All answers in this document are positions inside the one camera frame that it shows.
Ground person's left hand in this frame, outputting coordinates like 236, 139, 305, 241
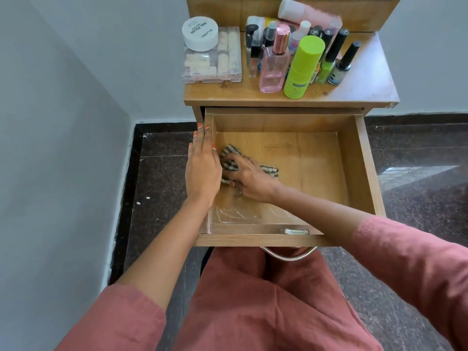
184, 123, 223, 209

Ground person's right hand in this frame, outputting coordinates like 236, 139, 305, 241
221, 152, 282, 204

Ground green striped cloth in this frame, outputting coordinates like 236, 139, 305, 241
218, 144, 280, 187

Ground clear box of beige tubes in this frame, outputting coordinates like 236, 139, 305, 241
182, 26, 243, 84

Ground wooden drawer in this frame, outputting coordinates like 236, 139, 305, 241
194, 107, 387, 248

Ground pink perfume bottle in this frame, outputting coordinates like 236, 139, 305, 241
258, 23, 292, 94

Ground lime green bottle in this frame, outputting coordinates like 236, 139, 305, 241
283, 35, 326, 100

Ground green nail polish bottle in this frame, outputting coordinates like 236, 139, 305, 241
314, 28, 350, 85

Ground white label nail polish bottle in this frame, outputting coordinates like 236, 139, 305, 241
327, 40, 362, 86

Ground white round jar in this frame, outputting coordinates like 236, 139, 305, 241
181, 16, 219, 52

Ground cluster of small cosmetic bottles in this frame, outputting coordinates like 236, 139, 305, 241
244, 19, 341, 79

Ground pink tube yellow print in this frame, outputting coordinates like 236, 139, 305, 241
245, 15, 282, 30

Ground pink tube white cap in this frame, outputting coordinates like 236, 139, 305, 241
277, 0, 343, 30

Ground person's left forearm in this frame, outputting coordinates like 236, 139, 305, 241
116, 197, 215, 311

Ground person's right forearm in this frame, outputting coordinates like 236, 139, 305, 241
270, 182, 373, 249

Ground person's legs pink trousers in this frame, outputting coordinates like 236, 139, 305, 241
172, 247, 385, 351

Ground person's left pink sleeve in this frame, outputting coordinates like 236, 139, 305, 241
55, 284, 167, 351

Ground person's pink sleeve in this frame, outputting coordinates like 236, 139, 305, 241
55, 284, 167, 351
349, 215, 468, 351

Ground person's right pink sleeve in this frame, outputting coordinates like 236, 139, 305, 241
349, 215, 468, 351

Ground wooden dressing table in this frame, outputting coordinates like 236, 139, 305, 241
182, 0, 403, 117

